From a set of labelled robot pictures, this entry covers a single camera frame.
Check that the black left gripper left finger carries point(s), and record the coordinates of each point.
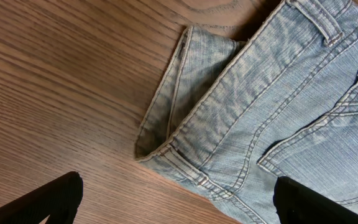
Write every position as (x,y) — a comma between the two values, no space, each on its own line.
(56,202)

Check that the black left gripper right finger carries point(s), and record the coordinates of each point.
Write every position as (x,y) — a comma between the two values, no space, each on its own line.
(297,204)

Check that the light blue denim shorts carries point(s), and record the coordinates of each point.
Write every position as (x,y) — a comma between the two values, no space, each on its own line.
(228,118)

